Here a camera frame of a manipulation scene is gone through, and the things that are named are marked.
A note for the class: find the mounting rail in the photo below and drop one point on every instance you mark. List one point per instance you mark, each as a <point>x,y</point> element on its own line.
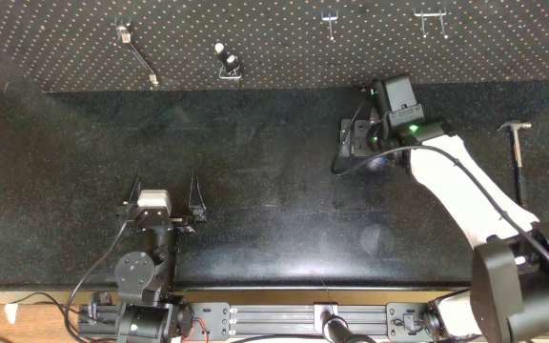
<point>279,319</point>

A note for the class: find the white tape strip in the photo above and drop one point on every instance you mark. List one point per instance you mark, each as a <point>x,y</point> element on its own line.
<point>11,313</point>

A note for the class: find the black pegboard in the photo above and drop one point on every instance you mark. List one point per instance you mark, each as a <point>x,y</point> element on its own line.
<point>279,47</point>

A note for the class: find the pliers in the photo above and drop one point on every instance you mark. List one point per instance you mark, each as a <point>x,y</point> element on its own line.
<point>227,59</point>

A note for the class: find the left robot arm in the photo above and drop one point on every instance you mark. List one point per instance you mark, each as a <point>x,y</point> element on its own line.
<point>153,267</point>

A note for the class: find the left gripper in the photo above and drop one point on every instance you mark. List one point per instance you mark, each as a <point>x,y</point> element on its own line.
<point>153,218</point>

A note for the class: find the hammer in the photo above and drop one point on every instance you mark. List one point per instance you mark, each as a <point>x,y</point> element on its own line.
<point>518,152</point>

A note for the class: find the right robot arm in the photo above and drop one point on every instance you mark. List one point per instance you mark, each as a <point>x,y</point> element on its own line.
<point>460,190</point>

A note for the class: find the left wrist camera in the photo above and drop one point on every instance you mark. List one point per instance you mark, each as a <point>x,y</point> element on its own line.
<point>154,198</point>

